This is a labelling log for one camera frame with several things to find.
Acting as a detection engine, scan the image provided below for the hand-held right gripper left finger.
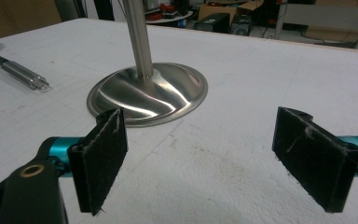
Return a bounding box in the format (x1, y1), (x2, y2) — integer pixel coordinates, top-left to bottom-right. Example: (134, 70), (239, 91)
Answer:
(67, 107), (129, 217)

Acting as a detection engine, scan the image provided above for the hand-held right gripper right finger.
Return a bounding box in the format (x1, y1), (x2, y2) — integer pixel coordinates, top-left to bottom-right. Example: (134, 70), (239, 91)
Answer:
(271, 106), (358, 214)

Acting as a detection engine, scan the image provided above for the silver metal stand base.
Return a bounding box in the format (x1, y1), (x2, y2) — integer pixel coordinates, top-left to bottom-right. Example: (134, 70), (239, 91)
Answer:
(86, 0), (209, 128)

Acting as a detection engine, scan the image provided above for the black speaker box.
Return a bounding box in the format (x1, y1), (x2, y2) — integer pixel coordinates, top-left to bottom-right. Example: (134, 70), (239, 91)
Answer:
(230, 14), (254, 36)

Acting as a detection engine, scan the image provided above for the round white table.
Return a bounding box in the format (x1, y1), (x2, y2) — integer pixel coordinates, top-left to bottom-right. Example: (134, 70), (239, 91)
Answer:
(145, 10), (194, 25)

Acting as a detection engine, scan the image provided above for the red tool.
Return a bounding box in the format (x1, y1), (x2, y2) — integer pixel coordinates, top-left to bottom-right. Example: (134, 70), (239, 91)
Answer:
(145, 3), (178, 21)

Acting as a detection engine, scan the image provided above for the black computer case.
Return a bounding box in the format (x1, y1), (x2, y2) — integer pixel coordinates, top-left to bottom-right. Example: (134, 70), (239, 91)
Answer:
(194, 12), (231, 34)

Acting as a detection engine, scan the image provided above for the cardboard box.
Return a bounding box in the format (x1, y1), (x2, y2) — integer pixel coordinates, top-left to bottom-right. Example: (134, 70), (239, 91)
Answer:
(198, 0), (264, 22)

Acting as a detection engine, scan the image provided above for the kitchen utensil with steel handle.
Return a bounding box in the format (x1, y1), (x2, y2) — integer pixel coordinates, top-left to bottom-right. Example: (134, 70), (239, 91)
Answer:
(0, 27), (50, 91)

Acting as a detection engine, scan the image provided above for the white metal table frame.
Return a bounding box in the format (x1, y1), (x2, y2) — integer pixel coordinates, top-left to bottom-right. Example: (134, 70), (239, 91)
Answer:
(273, 0), (358, 50)

